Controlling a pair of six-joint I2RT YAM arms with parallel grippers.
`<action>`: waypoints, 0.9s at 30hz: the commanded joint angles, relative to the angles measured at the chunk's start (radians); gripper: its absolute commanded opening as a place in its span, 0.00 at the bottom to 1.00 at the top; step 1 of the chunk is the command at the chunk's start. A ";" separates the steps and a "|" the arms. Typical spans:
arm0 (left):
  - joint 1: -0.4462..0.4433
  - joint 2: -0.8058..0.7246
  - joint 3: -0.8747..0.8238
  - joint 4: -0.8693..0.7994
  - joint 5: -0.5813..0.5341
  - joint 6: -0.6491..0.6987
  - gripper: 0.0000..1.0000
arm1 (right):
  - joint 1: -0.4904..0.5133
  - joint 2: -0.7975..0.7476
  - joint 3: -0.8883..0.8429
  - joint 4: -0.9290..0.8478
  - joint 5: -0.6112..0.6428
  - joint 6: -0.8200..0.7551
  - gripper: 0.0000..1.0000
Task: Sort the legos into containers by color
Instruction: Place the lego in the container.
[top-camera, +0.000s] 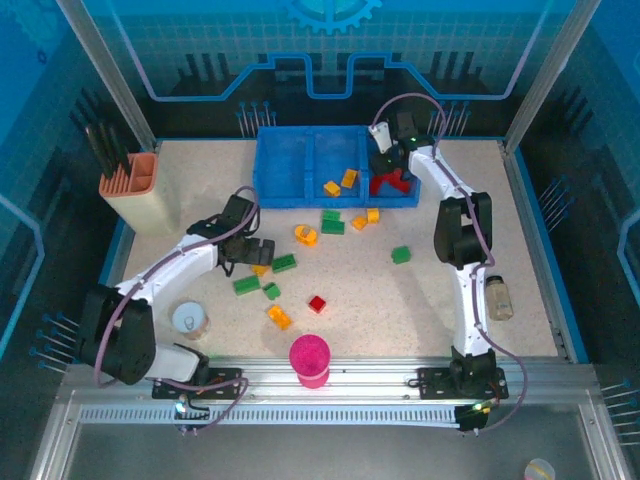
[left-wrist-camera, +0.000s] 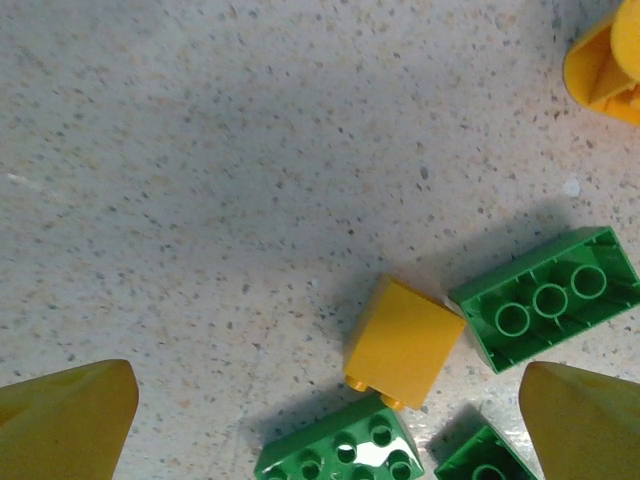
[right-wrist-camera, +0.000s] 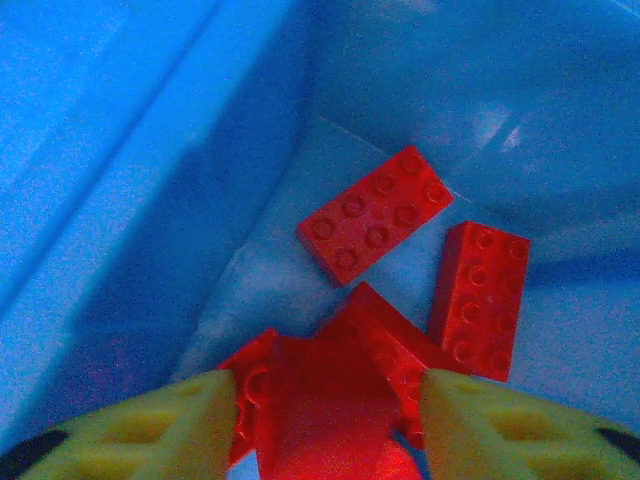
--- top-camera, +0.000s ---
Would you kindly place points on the small square red lego brick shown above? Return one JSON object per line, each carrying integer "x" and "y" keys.
{"x": 317, "y": 304}

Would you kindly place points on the aluminium table side rail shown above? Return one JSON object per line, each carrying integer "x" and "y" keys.
{"x": 537, "y": 250}

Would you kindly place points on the small green lego brick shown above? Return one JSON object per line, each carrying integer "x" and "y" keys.
{"x": 271, "y": 291}

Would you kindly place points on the clear jar with beige contents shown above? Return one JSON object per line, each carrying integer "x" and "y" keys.
{"x": 500, "y": 300}

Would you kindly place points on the aluminium frame post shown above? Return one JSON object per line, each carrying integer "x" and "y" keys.
{"x": 104, "y": 65}
{"x": 550, "y": 65}

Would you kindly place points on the long green lego brick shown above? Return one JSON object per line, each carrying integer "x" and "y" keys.
{"x": 283, "y": 263}

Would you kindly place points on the pink yellow ball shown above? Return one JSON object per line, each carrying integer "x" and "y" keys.
{"x": 540, "y": 471}

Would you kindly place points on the orange-yellow lego brick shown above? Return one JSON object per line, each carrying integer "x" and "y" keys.
{"x": 359, "y": 223}

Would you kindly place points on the black right controller box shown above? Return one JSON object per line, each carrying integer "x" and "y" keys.
{"x": 472, "y": 420}

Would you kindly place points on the blue three-compartment bin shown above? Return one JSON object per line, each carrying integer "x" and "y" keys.
{"x": 280, "y": 165}

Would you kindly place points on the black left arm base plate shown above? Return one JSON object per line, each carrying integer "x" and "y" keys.
{"x": 225, "y": 380}

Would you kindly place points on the aluminium mounting rail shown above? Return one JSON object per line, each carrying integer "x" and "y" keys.
{"x": 375, "y": 375}

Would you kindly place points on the pink plastic cup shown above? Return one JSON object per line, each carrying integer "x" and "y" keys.
{"x": 310, "y": 357}

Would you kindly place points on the silver-lid tin can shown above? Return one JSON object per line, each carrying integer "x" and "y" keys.
{"x": 190, "y": 320}

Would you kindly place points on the beige orange utensil holder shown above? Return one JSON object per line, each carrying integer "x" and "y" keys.
{"x": 140, "y": 200}

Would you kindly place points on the yellow lego brick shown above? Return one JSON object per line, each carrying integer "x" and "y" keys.
{"x": 260, "y": 271}
{"x": 331, "y": 188}
{"x": 350, "y": 178}
{"x": 373, "y": 215}
{"x": 279, "y": 317}

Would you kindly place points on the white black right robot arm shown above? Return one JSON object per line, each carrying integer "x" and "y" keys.
{"x": 470, "y": 310}

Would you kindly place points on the large green lego brick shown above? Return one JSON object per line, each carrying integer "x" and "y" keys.
{"x": 331, "y": 224}

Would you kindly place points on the black left controller board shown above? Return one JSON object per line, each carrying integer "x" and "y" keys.
{"x": 192, "y": 414}

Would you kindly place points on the yellow arch lego piece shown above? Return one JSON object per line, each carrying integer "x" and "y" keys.
{"x": 305, "y": 236}

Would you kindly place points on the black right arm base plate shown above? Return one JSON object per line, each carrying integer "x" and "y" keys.
{"x": 432, "y": 382}

